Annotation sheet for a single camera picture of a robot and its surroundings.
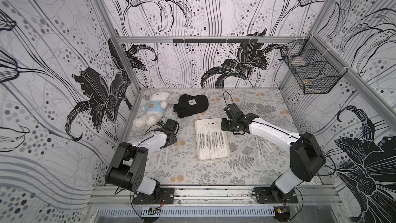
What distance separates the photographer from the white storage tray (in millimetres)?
869

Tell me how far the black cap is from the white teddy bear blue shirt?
0.29ft

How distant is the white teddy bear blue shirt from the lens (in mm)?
903

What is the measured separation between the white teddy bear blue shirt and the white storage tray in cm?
24

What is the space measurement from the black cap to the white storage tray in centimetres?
10

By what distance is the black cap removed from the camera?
1038 mm
